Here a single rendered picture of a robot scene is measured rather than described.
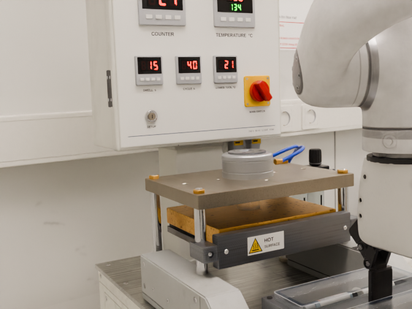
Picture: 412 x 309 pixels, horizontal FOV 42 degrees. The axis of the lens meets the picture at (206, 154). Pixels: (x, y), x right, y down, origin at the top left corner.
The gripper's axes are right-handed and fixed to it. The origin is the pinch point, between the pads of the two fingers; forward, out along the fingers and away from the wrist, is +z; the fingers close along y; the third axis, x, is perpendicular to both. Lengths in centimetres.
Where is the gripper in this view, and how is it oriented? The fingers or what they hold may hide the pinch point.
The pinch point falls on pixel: (403, 297)
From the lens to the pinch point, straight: 64.0
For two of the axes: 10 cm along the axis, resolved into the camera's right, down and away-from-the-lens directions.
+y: -4.8, -0.8, 8.7
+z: 0.4, 9.9, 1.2
